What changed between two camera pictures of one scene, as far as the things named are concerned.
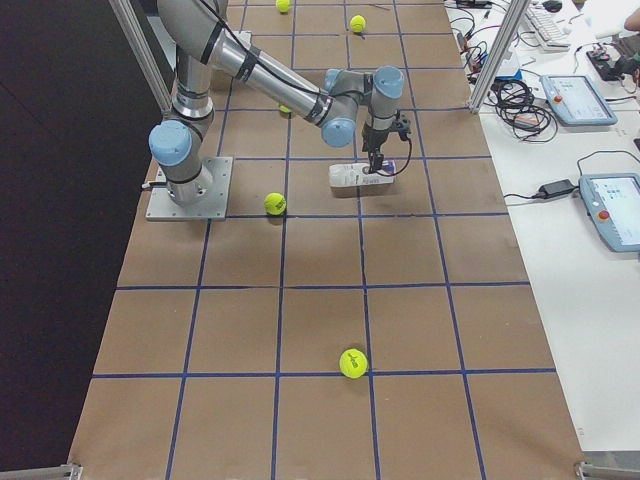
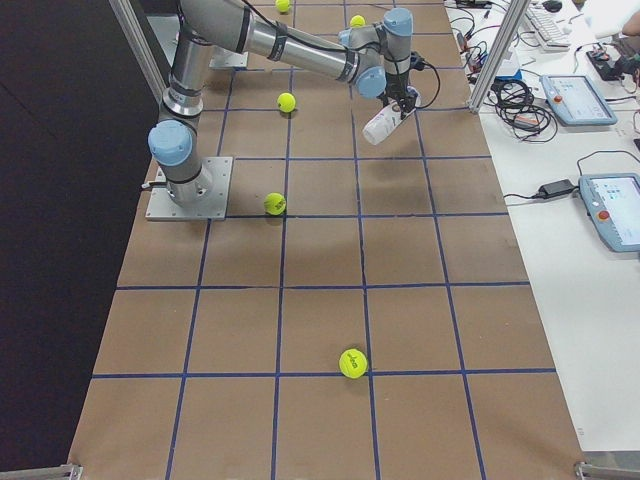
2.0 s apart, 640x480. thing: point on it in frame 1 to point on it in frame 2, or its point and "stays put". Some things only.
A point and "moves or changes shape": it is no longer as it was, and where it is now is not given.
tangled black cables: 515,105 stays put
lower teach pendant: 613,202 stays put
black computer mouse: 553,6 stays put
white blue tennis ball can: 353,175 moves or changes shape
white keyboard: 547,30 stays put
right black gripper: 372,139 to 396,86
